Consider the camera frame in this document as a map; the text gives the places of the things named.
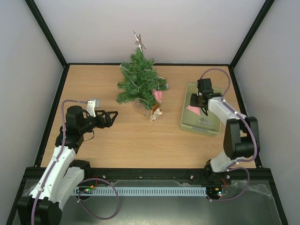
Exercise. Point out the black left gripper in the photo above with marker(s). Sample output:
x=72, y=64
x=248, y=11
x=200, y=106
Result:
x=108, y=123

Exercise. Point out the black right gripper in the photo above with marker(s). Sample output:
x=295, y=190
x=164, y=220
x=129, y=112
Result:
x=198, y=101

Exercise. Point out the silver merry christmas sign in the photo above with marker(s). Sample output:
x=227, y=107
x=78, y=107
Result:
x=205, y=122

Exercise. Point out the green perforated plastic basket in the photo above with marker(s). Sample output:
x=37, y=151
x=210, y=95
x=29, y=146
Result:
x=189, y=120

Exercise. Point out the pink felt bow ornament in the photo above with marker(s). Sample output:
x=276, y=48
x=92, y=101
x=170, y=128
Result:
x=157, y=95

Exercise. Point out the small green christmas tree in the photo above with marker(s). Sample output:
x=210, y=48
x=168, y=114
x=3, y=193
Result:
x=140, y=82

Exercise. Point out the snowman ornament brown hat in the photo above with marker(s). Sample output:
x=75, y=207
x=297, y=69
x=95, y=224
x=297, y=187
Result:
x=155, y=112

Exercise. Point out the silver star ornament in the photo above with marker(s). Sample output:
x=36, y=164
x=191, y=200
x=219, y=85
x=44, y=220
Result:
x=138, y=42

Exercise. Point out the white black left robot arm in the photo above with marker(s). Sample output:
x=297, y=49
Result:
x=45, y=203

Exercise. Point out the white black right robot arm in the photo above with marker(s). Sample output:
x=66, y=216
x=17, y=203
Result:
x=241, y=138

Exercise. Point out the clear battery box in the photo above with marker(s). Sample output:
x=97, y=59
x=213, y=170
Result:
x=138, y=106

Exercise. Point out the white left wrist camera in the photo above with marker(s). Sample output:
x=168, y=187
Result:
x=92, y=104

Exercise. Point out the black front mounting rail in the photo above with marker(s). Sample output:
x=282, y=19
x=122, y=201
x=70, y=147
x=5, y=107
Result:
x=190, y=175

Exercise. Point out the light blue slotted cable duct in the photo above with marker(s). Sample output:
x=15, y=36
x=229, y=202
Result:
x=142, y=191

